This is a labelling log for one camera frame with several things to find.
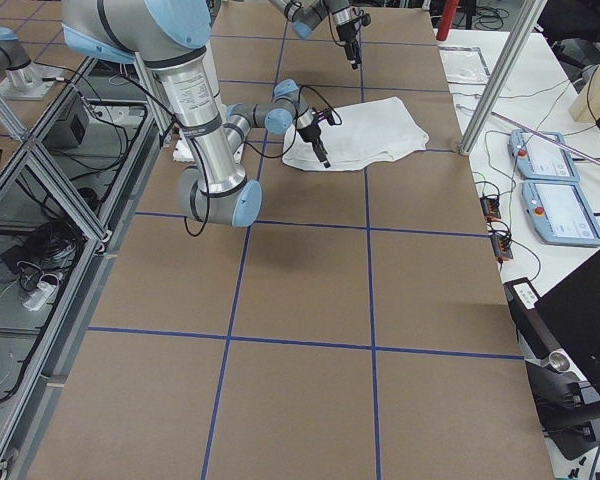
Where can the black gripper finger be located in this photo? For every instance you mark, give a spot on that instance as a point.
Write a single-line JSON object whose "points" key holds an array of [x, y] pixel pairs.
{"points": [[321, 154], [353, 55]]}

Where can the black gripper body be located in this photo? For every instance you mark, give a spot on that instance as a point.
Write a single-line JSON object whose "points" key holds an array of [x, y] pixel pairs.
{"points": [[311, 134], [343, 31]]}

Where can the white long-sleeve printed shirt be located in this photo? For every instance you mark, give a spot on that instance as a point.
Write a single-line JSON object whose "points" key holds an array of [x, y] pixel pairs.
{"points": [[370, 132]]}

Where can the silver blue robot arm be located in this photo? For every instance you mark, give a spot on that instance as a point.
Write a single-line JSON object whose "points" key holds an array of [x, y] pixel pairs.
{"points": [[170, 37], [305, 18]]}

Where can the red cylinder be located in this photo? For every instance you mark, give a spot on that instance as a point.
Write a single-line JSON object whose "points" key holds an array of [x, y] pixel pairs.
{"points": [[446, 20]]}

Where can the clear plastic sheet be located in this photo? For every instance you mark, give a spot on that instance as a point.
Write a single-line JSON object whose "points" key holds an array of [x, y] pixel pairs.
{"points": [[464, 65]]}

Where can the orange black electronics board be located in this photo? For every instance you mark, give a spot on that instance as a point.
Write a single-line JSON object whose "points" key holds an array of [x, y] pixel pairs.
{"points": [[490, 208]]}

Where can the upper blue teach pendant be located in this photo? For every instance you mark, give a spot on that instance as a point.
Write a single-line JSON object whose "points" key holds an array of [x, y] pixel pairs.
{"points": [[539, 159]]}

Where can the blue teach pendant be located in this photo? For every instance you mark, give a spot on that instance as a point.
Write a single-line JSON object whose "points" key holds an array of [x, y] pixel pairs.
{"points": [[539, 159], [560, 213]]}

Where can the lower blue teach pendant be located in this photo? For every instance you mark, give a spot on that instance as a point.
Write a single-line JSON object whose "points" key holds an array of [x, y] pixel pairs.
{"points": [[560, 213]]}

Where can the black laptop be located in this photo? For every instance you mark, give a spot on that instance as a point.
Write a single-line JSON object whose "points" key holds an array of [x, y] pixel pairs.
{"points": [[571, 311]]}

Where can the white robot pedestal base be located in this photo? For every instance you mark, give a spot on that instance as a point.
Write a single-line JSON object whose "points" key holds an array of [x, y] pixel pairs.
{"points": [[183, 151]]}

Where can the aluminium frame post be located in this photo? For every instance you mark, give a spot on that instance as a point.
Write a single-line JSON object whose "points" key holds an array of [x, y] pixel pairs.
{"points": [[506, 61]]}

